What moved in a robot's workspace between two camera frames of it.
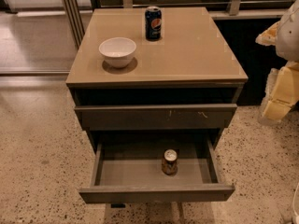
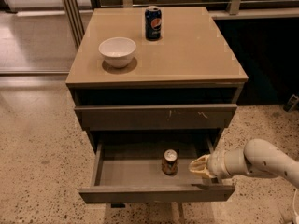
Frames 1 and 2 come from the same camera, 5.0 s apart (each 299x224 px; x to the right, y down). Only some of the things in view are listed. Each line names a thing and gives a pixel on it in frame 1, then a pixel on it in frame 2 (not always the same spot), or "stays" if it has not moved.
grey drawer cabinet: (155, 108) stays
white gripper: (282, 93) -> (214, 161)
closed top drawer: (213, 116) stays
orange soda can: (170, 163) stays
